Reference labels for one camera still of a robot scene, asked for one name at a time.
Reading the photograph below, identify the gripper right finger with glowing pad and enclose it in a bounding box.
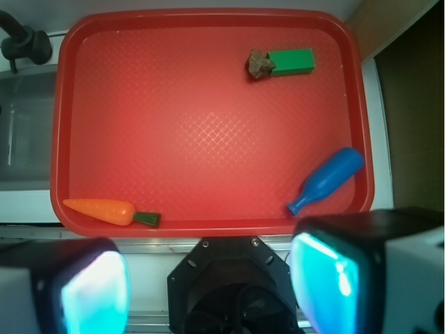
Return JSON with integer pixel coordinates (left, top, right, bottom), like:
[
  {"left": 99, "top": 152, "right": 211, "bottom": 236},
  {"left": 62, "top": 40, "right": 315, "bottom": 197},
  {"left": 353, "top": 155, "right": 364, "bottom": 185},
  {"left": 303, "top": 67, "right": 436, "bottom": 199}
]
[{"left": 289, "top": 208, "right": 444, "bottom": 333}]

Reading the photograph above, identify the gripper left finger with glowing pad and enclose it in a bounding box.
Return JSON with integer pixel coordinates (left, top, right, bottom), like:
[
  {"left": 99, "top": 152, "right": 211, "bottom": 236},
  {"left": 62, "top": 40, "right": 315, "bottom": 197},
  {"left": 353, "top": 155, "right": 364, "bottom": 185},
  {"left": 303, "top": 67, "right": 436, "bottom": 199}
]
[{"left": 1, "top": 238, "right": 130, "bottom": 333}]

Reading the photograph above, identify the brown grey rock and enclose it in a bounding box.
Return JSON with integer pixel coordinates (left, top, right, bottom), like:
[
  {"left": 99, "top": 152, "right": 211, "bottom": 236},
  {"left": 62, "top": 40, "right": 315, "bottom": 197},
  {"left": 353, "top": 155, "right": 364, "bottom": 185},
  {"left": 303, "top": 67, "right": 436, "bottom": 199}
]
[{"left": 245, "top": 49, "right": 276, "bottom": 80}]

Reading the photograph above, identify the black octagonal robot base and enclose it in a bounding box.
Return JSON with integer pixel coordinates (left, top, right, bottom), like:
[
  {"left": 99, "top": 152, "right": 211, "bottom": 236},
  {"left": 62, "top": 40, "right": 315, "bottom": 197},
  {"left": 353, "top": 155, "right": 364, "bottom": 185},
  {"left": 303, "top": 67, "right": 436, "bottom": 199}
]
[{"left": 167, "top": 237, "right": 303, "bottom": 333}]

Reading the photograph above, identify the orange toy carrot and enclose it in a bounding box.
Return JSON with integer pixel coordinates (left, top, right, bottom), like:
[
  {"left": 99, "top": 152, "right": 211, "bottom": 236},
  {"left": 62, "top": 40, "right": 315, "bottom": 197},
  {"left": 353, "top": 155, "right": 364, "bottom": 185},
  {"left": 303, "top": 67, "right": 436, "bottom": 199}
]
[{"left": 63, "top": 199, "right": 161, "bottom": 228}]

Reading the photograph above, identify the blue toy bottle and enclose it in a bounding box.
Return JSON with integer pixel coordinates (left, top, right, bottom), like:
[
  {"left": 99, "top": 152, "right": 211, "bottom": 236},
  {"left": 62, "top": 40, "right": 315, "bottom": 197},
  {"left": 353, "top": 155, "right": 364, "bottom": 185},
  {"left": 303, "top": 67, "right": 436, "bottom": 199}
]
[{"left": 286, "top": 148, "right": 364, "bottom": 216}]

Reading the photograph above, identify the red plastic tray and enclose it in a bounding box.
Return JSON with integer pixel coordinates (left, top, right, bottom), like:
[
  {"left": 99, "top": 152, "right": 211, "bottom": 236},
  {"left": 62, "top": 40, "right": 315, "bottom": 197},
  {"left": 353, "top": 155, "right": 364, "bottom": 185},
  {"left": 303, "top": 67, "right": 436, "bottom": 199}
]
[{"left": 50, "top": 9, "right": 374, "bottom": 237}]

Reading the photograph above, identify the grey metal sink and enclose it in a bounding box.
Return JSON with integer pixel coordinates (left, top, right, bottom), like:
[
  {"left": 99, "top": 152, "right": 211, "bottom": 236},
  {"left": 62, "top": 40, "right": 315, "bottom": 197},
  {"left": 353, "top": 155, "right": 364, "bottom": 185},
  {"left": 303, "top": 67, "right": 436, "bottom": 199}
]
[{"left": 1, "top": 65, "right": 57, "bottom": 191}]

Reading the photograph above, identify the green rectangular block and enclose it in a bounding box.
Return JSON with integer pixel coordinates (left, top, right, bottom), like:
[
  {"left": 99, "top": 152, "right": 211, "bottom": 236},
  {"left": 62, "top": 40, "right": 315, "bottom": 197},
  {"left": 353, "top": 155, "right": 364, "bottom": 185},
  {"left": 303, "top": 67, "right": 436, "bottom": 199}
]
[{"left": 267, "top": 49, "right": 316, "bottom": 77}]

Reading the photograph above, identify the black faucet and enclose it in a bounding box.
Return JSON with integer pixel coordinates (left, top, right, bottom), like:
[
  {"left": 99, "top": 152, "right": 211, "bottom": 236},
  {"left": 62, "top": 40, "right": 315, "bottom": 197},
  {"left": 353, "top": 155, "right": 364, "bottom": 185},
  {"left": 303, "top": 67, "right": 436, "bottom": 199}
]
[{"left": 1, "top": 10, "right": 53, "bottom": 74}]

